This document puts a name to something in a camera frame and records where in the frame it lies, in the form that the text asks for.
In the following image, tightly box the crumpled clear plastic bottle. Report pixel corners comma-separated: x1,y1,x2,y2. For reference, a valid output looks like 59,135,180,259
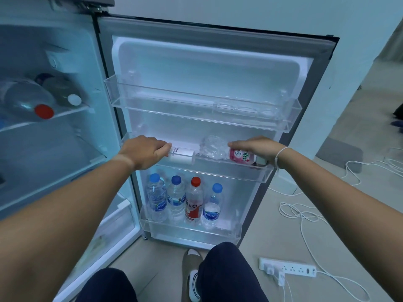
199,135,232,160

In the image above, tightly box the white-capped dark bottle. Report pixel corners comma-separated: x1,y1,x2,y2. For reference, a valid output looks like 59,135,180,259
35,73,83,108

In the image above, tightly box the refrigerator body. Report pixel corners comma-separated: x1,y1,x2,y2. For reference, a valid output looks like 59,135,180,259
0,0,143,302

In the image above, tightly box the person's left forearm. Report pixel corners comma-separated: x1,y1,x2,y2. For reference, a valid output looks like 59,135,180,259
0,152,136,302

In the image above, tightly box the long white cable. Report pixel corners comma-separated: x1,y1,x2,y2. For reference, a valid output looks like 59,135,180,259
341,147,403,186

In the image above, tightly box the person's leg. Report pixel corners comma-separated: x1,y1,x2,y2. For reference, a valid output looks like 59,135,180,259
76,267,139,302
196,242,270,302

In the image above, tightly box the red-capped red-labelled bottle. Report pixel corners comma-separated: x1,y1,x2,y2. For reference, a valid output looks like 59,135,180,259
185,177,204,223

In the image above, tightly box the clear deep bottle door shelf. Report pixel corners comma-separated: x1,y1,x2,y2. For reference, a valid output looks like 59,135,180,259
139,205,242,246

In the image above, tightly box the clear plain door shelf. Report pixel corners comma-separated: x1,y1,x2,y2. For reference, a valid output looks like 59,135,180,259
121,132,274,184

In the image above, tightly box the clear crisper drawer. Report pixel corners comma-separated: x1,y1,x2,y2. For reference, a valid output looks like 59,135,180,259
54,198,136,300

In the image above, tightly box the dark object on floor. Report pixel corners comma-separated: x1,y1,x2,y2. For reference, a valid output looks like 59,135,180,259
391,103,403,133

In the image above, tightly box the tangled white cable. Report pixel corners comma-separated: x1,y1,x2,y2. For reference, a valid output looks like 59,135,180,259
278,202,329,272

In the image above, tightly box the beige and white shoe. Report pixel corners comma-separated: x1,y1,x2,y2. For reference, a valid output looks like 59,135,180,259
182,248,202,302

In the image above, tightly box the clear door shelf with egg tray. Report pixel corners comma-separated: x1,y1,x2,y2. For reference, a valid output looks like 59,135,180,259
103,74,303,133

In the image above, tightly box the white string wristband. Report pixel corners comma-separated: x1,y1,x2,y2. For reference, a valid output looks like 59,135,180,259
275,146,292,169

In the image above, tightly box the small pink-labelled bottle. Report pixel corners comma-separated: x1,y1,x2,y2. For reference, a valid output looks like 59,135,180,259
229,148,257,166

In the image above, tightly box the white power strip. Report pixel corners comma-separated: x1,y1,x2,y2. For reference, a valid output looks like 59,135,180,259
258,257,317,278

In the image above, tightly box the small white bottle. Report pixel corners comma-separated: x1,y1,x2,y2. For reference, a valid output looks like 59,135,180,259
165,144,196,164

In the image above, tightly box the person's left hand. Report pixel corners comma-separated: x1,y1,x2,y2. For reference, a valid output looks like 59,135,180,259
119,135,173,172

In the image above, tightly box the glass refrigerator shelf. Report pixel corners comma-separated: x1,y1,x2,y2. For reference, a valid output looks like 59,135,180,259
0,104,95,133

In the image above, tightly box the person's right forearm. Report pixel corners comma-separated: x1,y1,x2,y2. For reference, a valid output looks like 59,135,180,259
276,148,403,302

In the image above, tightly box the grey floor mat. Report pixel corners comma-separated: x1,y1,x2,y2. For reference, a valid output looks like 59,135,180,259
315,137,363,173

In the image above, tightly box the refrigerator door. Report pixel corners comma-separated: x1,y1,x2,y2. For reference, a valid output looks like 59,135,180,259
96,12,340,251

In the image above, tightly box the blue-capped water bottle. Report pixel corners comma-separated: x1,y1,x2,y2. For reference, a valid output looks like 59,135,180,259
167,175,187,222
201,183,224,229
146,173,168,222

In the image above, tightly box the white power strip cable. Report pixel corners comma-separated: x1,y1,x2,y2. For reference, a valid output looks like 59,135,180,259
316,270,371,302

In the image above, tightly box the person's right leg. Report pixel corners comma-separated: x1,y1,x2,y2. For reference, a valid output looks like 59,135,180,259
196,242,270,302

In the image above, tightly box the person's left leg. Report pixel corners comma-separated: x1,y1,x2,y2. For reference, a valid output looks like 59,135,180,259
76,267,139,302

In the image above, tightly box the person's right hand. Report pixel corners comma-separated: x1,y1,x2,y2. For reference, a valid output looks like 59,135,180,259
227,137,284,167

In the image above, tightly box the large red-capped clear bottle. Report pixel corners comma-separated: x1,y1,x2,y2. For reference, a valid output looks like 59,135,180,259
0,79,56,122

